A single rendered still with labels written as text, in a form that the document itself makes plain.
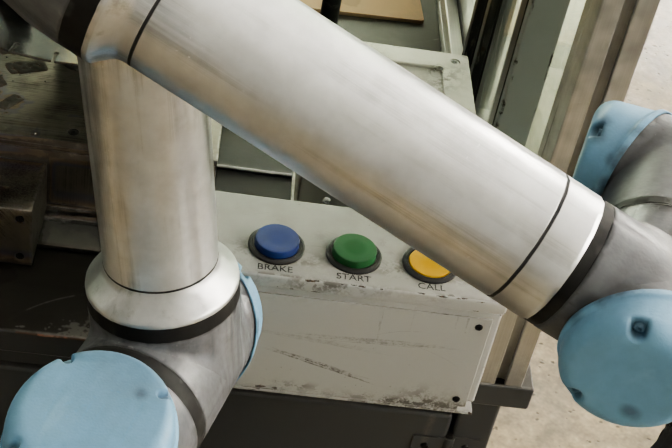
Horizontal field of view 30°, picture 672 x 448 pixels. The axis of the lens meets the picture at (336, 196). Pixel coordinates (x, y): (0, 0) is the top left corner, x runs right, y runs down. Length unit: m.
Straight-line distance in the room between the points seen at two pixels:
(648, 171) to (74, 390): 0.41
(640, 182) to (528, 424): 1.60
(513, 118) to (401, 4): 0.66
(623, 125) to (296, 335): 0.49
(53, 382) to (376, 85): 0.37
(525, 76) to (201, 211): 0.40
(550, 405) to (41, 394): 1.56
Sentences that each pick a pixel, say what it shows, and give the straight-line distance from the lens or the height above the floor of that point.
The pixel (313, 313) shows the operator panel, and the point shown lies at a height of 0.86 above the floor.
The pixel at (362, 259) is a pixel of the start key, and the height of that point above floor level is 0.91.
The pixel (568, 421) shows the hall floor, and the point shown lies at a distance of 2.32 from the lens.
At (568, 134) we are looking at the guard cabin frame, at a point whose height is 1.05.
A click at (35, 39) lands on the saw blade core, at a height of 0.95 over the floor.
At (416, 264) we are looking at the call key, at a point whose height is 0.90.
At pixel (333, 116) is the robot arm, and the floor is 1.29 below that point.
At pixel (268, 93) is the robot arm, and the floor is 1.29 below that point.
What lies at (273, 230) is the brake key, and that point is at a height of 0.91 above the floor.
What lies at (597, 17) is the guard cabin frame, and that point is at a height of 1.17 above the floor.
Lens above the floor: 1.63
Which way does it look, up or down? 38 degrees down
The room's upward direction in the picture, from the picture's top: 11 degrees clockwise
